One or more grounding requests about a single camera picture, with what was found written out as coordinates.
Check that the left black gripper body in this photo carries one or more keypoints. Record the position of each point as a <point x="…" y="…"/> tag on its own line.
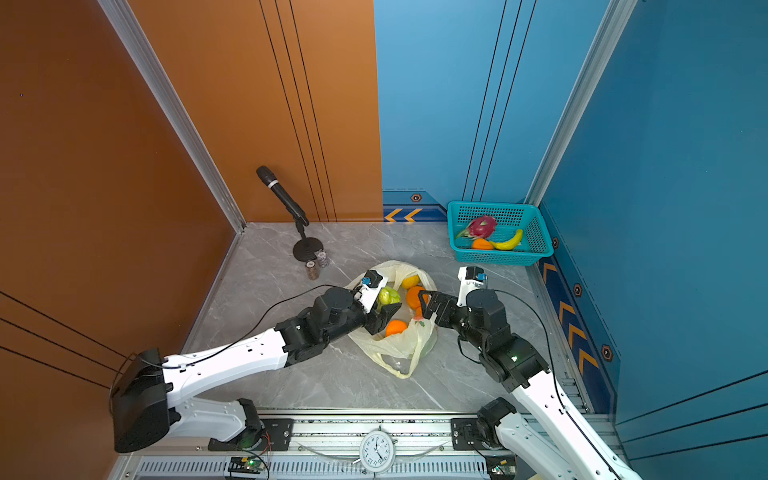
<point x="369" y="320"/>

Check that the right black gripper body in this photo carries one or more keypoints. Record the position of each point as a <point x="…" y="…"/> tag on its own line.
<point x="453" y="316"/>

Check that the yellowish printed plastic bag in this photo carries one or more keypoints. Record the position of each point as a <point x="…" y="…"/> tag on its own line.
<point x="400" y="354"/>

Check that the pink dragon fruit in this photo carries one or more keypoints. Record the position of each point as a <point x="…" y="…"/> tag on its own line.
<point x="481" y="227"/>

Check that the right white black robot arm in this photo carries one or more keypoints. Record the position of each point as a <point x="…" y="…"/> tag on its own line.
<point x="572" y="448"/>

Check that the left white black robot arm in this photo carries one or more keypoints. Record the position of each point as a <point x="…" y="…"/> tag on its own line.
<point x="153" y="399"/>

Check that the red orange fruit piece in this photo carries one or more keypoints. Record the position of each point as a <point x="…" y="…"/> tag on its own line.
<point x="395" y="327"/>

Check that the green pear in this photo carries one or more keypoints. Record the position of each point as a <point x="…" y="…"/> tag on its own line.
<point x="388" y="296"/>

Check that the brown small jar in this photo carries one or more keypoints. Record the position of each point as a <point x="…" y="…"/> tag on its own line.
<point x="312" y="270"/>

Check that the clear small jar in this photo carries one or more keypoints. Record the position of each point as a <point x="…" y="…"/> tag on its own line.
<point x="321" y="259"/>

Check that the yellow banana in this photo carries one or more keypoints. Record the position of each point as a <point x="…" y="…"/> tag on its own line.
<point x="509" y="244"/>

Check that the black microphone on stand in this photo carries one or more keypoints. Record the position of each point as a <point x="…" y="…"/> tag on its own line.
<point x="307" y="247"/>

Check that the teal plastic basket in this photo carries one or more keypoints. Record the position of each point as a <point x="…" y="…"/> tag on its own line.
<point x="536" y="244"/>

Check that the white analog clock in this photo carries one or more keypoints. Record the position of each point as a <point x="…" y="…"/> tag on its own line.
<point x="377" y="452"/>

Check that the circuit board right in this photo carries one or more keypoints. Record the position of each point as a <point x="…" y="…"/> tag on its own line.
<point x="501" y="468"/>

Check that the green circuit board left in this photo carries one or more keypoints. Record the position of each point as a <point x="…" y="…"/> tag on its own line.
<point x="247" y="467"/>

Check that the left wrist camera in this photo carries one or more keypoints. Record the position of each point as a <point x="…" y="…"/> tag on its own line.
<point x="369" y="285"/>

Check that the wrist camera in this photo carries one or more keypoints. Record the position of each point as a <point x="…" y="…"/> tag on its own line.
<point x="369" y="285"/>
<point x="471" y="278"/>

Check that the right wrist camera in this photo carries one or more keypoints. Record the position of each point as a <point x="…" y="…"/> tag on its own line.
<point x="471" y="278"/>

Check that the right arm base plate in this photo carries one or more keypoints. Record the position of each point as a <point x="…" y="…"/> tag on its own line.
<point x="473" y="434"/>

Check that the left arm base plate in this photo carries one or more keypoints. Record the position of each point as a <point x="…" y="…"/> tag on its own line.
<point x="275" y="435"/>

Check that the aluminium front rail frame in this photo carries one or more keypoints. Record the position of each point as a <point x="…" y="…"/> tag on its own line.
<point x="336" y="444"/>

